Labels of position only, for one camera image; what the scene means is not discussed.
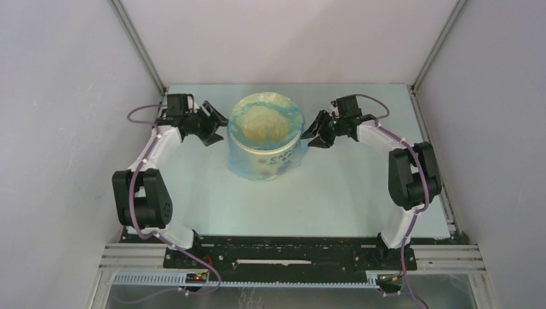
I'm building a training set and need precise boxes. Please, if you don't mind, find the small electronics board with LEDs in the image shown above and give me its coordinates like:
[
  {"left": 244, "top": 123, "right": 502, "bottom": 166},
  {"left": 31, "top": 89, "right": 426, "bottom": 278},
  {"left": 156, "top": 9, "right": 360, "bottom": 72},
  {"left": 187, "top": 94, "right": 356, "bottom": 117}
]
[{"left": 185, "top": 273, "right": 208, "bottom": 284}]

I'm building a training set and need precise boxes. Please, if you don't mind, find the blue plastic trash bag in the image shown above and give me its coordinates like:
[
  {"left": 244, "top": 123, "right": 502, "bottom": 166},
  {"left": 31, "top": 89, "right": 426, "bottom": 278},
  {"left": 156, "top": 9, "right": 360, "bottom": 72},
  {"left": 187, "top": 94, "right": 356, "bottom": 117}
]
[{"left": 227, "top": 92, "right": 307, "bottom": 182}]

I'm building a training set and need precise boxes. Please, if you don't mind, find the aluminium frame rail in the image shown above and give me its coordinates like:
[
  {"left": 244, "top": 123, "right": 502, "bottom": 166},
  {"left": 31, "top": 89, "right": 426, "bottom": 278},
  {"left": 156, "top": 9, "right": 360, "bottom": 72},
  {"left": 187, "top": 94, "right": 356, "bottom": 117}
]
[{"left": 99, "top": 243, "right": 167, "bottom": 270}]

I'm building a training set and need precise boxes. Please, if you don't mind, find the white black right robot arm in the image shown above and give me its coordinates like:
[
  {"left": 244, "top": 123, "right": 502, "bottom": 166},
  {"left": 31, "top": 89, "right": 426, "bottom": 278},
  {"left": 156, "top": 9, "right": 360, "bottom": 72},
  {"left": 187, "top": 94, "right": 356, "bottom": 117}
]
[{"left": 301, "top": 94, "right": 442, "bottom": 269}]

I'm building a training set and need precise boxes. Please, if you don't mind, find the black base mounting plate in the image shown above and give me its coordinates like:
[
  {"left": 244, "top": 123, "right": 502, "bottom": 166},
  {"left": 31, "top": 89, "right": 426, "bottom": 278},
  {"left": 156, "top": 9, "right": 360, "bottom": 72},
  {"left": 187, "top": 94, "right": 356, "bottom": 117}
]
[{"left": 120, "top": 233, "right": 417, "bottom": 284}]

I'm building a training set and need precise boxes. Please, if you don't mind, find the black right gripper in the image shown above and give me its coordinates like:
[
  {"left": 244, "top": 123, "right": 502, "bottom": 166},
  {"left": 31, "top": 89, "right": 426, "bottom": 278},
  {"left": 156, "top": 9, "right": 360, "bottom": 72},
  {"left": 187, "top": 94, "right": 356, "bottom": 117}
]
[{"left": 301, "top": 109, "right": 347, "bottom": 149}]

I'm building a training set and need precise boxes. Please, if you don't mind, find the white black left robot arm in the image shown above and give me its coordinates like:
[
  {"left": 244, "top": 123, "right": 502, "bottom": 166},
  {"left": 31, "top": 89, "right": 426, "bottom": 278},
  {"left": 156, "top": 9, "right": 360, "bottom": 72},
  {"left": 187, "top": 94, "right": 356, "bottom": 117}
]
[{"left": 112, "top": 94, "right": 228, "bottom": 268}]

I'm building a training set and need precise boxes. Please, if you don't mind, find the white cable duct rail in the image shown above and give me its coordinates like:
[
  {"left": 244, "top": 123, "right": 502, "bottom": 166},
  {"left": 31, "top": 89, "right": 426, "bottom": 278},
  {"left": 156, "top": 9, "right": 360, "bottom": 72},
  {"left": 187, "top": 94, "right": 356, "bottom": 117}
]
[{"left": 112, "top": 272, "right": 378, "bottom": 288}]

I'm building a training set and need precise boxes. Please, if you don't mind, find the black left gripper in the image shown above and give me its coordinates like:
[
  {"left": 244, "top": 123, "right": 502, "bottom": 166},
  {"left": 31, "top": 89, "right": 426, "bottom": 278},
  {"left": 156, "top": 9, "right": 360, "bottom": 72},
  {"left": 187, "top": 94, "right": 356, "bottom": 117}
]
[{"left": 185, "top": 102, "right": 234, "bottom": 147}]

